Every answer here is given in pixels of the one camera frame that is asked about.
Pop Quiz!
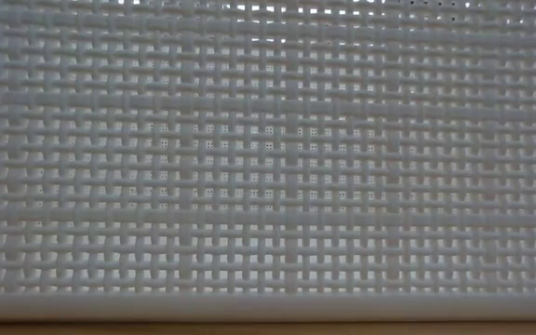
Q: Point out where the white woven plastic basket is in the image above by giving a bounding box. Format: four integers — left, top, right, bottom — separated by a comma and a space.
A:
0, 0, 536, 323

